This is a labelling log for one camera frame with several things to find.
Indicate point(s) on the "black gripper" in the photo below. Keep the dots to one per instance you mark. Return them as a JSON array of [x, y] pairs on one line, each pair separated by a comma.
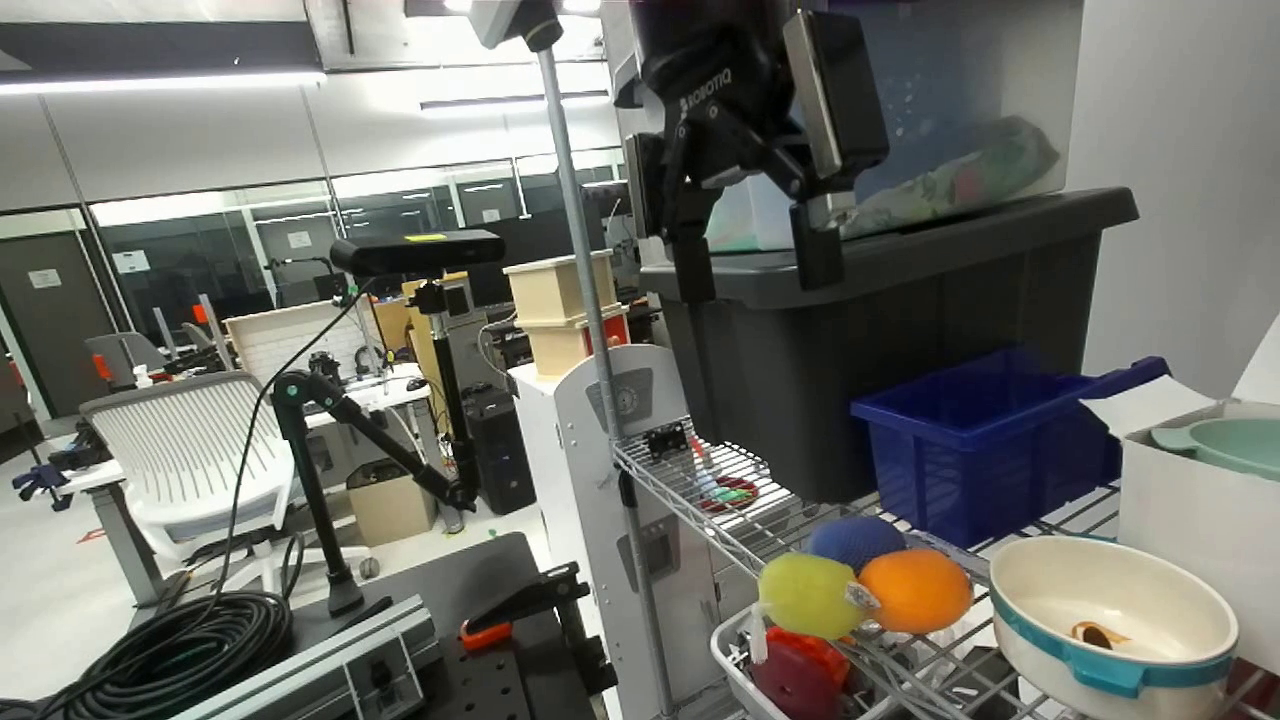
[[713, 93]]

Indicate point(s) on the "blue plastic box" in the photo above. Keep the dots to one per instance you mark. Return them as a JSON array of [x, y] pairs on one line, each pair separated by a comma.
[[974, 455]]

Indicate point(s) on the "blue sponge ball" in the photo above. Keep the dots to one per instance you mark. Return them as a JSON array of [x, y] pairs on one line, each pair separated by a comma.
[[857, 543]]

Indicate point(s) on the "yellow sponge ball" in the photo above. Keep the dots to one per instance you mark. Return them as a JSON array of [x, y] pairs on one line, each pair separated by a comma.
[[815, 597]]

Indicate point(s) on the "orange sponge ball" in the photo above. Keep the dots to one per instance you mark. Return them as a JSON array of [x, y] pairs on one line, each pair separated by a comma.
[[917, 588]]

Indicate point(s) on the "small cardboard box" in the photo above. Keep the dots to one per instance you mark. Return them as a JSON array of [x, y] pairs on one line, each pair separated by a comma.
[[388, 504]]

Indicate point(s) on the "white cardboard box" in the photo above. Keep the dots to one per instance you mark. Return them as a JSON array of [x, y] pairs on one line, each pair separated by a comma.
[[1185, 533]]

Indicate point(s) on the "dark grey storage tote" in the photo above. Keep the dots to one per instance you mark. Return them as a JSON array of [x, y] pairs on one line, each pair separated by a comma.
[[880, 344]]

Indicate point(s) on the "chrome shelf pole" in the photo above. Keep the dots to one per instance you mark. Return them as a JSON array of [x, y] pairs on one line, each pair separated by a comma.
[[567, 202]]

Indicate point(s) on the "stacked wooden boxes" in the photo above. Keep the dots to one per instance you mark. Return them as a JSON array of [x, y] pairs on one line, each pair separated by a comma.
[[552, 314]]

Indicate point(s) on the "clear plastic storage bin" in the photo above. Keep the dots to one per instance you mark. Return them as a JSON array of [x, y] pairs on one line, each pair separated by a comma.
[[961, 106]]

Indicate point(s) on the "white tower device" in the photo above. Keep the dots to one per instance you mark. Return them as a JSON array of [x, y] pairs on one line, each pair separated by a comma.
[[567, 466]]

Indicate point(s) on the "black computer tower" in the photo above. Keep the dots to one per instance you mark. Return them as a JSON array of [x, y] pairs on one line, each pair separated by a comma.
[[502, 455]]

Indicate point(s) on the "orange and black clamp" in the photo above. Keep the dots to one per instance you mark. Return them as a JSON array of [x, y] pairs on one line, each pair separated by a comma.
[[524, 597]]

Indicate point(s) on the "red plastic object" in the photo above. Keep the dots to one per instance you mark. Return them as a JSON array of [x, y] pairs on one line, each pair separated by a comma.
[[802, 678]]

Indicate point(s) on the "white board panel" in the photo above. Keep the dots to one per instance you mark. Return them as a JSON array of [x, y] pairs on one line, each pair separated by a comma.
[[293, 343]]

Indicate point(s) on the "black perforated breadboard table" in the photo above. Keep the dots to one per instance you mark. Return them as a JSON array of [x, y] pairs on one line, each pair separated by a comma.
[[485, 688]]

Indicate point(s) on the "teal plate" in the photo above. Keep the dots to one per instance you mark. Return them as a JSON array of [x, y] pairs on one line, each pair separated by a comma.
[[1240, 442]]

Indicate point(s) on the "tan bowl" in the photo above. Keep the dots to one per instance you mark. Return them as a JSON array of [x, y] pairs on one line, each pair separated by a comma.
[[1147, 603]]

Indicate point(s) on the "white mesh office chair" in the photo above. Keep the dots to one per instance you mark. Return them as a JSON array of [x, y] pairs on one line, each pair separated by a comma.
[[187, 463]]

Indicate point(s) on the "silver aluminium extrusion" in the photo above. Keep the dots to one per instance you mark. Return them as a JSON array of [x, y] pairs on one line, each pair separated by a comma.
[[306, 666]]

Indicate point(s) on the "long ceiling light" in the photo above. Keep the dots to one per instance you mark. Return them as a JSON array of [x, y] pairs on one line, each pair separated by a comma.
[[163, 80]]

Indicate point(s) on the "dark door with sign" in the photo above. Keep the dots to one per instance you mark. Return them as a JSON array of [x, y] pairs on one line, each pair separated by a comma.
[[55, 334]]

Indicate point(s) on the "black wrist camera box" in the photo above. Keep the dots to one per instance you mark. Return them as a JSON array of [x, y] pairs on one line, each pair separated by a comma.
[[845, 93]]

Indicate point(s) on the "black stereo camera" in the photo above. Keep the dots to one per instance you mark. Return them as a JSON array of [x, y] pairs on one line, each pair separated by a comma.
[[417, 252]]

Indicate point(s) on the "black articulated camera stand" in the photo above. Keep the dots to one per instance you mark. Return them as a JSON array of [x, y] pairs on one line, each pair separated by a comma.
[[306, 466]]

